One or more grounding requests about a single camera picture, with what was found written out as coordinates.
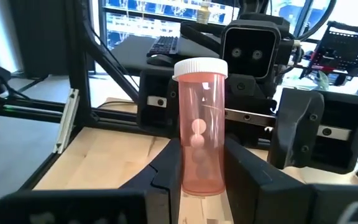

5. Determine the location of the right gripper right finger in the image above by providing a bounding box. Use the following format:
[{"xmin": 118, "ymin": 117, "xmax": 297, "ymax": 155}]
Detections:
[{"xmin": 223, "ymin": 138, "xmax": 312, "ymax": 224}]

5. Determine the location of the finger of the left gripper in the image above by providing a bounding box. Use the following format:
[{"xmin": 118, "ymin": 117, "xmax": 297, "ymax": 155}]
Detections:
[
  {"xmin": 267, "ymin": 88, "xmax": 358, "ymax": 175},
  {"xmin": 137, "ymin": 68, "xmax": 180, "ymax": 138}
]

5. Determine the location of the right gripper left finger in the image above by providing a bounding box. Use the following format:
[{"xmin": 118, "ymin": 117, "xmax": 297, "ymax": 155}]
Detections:
[{"xmin": 119, "ymin": 139, "xmax": 183, "ymax": 224}]

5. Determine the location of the pink pill bottle white cap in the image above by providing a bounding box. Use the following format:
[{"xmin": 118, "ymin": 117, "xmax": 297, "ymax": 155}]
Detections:
[{"xmin": 172, "ymin": 57, "xmax": 229, "ymax": 197}]

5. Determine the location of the black computer mouse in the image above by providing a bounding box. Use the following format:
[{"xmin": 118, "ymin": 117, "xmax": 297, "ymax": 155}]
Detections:
[{"xmin": 146, "ymin": 54, "xmax": 176, "ymax": 67}]

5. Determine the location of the dark grey desk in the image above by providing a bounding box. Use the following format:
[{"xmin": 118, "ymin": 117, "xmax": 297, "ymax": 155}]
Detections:
[{"xmin": 110, "ymin": 33, "xmax": 223, "ymax": 77}]

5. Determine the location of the black keyboard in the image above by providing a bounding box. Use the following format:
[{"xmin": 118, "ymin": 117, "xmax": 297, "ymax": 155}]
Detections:
[{"xmin": 146, "ymin": 35, "xmax": 179, "ymax": 57}]

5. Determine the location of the black perforated panel device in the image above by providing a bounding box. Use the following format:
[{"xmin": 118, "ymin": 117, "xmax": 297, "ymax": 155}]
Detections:
[{"xmin": 300, "ymin": 21, "xmax": 358, "ymax": 78}]

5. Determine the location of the beige bottle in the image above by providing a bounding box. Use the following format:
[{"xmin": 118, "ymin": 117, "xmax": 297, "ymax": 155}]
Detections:
[{"xmin": 196, "ymin": 0, "xmax": 213, "ymax": 25}]

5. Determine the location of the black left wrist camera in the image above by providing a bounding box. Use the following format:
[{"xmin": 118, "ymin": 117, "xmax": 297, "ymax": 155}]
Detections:
[{"xmin": 220, "ymin": 19, "xmax": 282, "ymax": 80}]

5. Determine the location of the silver metal bracket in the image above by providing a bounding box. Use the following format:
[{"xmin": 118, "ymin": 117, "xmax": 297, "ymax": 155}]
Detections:
[{"xmin": 53, "ymin": 88, "xmax": 81, "ymax": 155}]

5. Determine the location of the black aluminium rig frame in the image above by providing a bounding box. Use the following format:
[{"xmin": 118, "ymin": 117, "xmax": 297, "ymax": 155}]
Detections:
[{"xmin": 0, "ymin": 0, "xmax": 358, "ymax": 190}]

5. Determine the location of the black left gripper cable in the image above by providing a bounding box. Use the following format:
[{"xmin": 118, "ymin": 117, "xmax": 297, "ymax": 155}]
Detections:
[{"xmin": 295, "ymin": 0, "xmax": 337, "ymax": 43}]

